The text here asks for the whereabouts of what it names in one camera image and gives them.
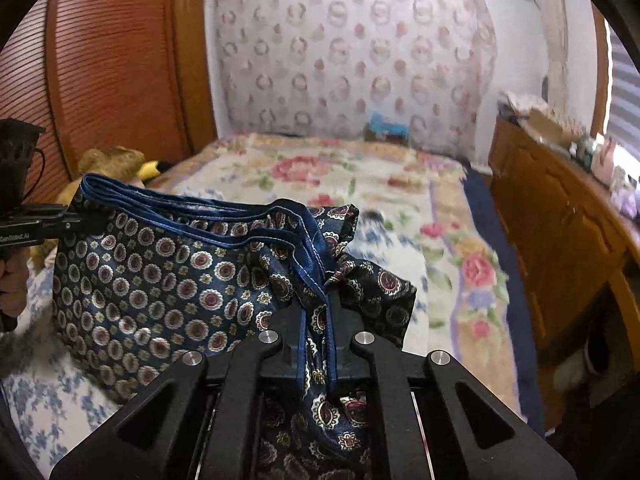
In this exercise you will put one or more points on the purple pouch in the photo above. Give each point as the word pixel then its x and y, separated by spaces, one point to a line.
pixel 626 197

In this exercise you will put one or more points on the golden patterned pillow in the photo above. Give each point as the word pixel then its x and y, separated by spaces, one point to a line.
pixel 112 162

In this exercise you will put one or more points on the navy bed sheet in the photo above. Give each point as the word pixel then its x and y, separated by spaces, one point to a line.
pixel 505 270

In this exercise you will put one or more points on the navy patterned satin shirt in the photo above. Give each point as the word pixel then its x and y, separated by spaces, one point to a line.
pixel 150 290

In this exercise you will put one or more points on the wooden window frame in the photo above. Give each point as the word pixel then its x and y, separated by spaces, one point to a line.
pixel 601 70

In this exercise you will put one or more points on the wrapped air conditioner pipe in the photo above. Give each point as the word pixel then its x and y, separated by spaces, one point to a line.
pixel 555 25

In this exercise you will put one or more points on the folded floral cloths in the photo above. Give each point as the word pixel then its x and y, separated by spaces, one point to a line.
pixel 517 105

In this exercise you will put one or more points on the person's left hand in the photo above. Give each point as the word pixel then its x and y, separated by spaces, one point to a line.
pixel 15 282

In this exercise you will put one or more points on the wooden sideboard cabinet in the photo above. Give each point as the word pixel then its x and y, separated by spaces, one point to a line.
pixel 550 210

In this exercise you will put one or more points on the blue floral white sheet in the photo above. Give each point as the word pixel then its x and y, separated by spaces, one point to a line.
pixel 40 390

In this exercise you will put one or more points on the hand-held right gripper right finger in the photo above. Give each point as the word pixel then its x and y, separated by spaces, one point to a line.
pixel 345 345

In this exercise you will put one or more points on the grey cylinder bin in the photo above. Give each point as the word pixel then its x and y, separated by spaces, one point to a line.
pixel 575 372

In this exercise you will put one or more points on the small blue box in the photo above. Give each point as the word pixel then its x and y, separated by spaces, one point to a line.
pixel 385 127

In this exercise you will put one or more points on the pink bag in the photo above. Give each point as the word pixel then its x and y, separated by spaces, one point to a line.
pixel 605 160

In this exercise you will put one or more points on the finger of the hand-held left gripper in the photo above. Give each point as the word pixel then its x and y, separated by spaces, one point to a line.
pixel 82 220

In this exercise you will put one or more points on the striped window blind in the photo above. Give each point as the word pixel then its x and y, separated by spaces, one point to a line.
pixel 625 100

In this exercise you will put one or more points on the cardboard box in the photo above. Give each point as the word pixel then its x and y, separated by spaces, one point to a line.
pixel 545 125

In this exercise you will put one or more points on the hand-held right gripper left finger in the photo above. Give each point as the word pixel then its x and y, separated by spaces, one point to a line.
pixel 287 340

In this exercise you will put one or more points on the yellow plush toy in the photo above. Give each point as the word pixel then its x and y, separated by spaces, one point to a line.
pixel 151 170

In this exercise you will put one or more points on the wooden louvred wardrobe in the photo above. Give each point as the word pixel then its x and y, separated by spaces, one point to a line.
pixel 110 60

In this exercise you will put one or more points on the floral fleece blanket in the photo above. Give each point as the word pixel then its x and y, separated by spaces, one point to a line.
pixel 350 175

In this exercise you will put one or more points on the circle print curtain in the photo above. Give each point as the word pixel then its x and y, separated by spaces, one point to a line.
pixel 350 60

